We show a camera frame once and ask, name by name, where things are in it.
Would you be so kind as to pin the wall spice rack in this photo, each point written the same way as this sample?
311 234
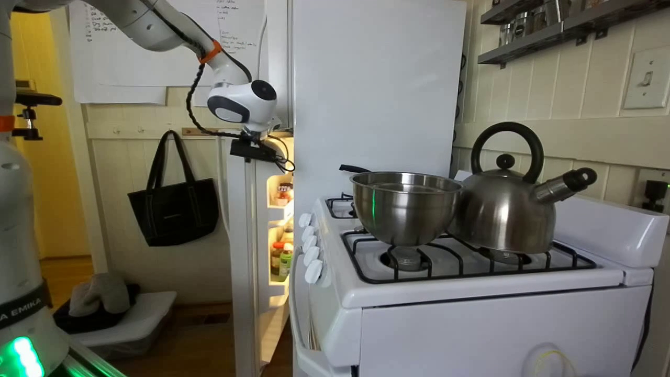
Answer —
531 26

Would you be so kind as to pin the black tote bag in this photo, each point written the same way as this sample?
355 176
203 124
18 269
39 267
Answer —
175 213

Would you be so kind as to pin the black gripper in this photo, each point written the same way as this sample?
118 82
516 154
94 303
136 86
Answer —
254 145

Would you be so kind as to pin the white gas stove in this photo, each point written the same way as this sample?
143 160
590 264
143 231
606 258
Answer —
447 309

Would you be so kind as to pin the steel mixing bowl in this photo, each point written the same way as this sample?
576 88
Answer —
402 208

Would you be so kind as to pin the white light switch plate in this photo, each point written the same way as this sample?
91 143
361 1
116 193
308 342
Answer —
649 77

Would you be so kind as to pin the steel kettle black handle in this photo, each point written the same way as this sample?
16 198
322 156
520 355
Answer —
509 212

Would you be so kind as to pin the white bottom fridge door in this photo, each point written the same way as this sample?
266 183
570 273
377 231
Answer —
256 215

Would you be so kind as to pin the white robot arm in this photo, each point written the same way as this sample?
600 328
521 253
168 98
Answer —
158 26

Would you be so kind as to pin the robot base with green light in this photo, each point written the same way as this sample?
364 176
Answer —
29 340

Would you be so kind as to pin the white step stool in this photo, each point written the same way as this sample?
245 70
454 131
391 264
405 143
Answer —
128 333

